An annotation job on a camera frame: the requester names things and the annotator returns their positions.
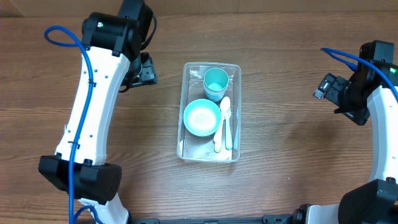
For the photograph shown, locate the white plastic spoon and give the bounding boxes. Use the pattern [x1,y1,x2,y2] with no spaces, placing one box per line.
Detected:
[213,96,231,143]

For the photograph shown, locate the light blue plastic fork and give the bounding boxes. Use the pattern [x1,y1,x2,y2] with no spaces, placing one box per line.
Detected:
[224,109,233,150]

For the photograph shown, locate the light blue bowl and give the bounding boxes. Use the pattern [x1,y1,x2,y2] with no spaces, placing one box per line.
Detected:
[183,99,221,137]

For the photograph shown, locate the yellow plastic fork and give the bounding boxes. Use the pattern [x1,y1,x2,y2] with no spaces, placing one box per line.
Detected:
[214,142,222,153]

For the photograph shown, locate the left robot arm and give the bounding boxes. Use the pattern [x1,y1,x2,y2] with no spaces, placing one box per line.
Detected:
[38,1,157,224]

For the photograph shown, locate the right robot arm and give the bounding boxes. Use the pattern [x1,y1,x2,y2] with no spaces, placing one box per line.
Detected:
[285,40,397,224]

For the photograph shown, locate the clear plastic container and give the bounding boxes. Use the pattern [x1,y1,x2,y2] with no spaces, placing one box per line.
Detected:
[177,62,241,162]

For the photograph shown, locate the teal top cup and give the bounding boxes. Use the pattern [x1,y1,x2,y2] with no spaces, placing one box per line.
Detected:
[204,68,229,92]

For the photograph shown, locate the light blue lower cup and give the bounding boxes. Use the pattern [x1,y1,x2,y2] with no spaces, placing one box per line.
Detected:
[204,83,228,102]

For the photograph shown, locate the right blue cable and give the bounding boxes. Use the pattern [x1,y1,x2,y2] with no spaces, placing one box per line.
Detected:
[320,47,398,102]

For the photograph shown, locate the blue cable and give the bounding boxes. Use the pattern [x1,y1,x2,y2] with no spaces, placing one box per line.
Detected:
[44,25,105,224]
[320,47,398,102]

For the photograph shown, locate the left blue cable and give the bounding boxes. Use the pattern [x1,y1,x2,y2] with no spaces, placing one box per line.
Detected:
[44,25,105,224]

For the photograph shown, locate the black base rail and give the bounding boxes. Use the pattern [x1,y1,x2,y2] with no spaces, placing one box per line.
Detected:
[127,214,292,224]

